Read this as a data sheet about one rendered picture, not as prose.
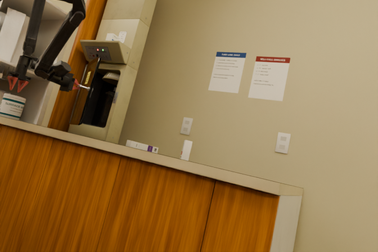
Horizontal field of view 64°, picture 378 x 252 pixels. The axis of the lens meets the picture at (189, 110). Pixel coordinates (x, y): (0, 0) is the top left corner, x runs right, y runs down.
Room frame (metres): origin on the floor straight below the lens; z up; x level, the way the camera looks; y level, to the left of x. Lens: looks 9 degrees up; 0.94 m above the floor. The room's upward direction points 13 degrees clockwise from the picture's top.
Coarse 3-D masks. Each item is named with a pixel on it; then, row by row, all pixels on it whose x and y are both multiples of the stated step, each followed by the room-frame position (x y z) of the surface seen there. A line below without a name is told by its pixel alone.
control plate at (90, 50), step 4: (88, 48) 1.81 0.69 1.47; (92, 48) 1.79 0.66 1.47; (96, 48) 1.78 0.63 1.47; (100, 48) 1.76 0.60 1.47; (104, 48) 1.74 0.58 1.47; (88, 52) 1.83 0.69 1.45; (92, 52) 1.82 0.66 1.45; (96, 52) 1.80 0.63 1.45; (100, 52) 1.78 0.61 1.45; (104, 52) 1.76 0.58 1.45; (108, 52) 1.75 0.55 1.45; (88, 56) 1.85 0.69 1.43; (92, 56) 1.84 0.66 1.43; (96, 56) 1.82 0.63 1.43; (100, 56) 1.80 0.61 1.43; (104, 56) 1.78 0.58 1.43; (108, 56) 1.77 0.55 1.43
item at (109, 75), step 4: (108, 72) 1.87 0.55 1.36; (112, 72) 1.85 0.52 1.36; (116, 72) 1.85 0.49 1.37; (104, 76) 1.86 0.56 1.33; (108, 76) 1.84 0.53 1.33; (112, 76) 1.83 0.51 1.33; (116, 76) 1.83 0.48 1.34; (104, 80) 1.93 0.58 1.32; (108, 80) 1.96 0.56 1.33; (112, 80) 1.98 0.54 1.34; (116, 80) 1.98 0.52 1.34; (116, 84) 1.99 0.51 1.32
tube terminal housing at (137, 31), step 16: (112, 32) 1.85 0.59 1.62; (128, 32) 1.79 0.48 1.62; (144, 32) 1.82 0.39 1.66; (112, 64) 1.81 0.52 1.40; (128, 64) 1.77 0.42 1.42; (128, 80) 1.80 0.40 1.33; (128, 96) 1.84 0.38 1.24; (112, 112) 1.76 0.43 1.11; (80, 128) 1.86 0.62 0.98; (96, 128) 1.80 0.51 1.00; (112, 128) 1.78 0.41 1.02
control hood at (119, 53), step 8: (80, 40) 1.81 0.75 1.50; (88, 40) 1.77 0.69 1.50; (96, 40) 1.74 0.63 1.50; (104, 40) 1.71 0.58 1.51; (112, 40) 1.68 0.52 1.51; (112, 48) 1.71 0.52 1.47; (120, 48) 1.68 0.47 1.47; (128, 48) 1.74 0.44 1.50; (112, 56) 1.75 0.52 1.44; (120, 56) 1.72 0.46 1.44; (128, 56) 1.75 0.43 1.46
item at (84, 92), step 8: (88, 64) 1.85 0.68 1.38; (96, 64) 1.64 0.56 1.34; (88, 80) 1.71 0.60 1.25; (80, 88) 1.87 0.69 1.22; (88, 88) 1.65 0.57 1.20; (80, 96) 1.80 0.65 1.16; (88, 96) 1.63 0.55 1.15; (80, 104) 1.73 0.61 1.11; (80, 112) 1.67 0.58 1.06; (72, 120) 1.83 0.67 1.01; (80, 120) 1.63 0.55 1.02
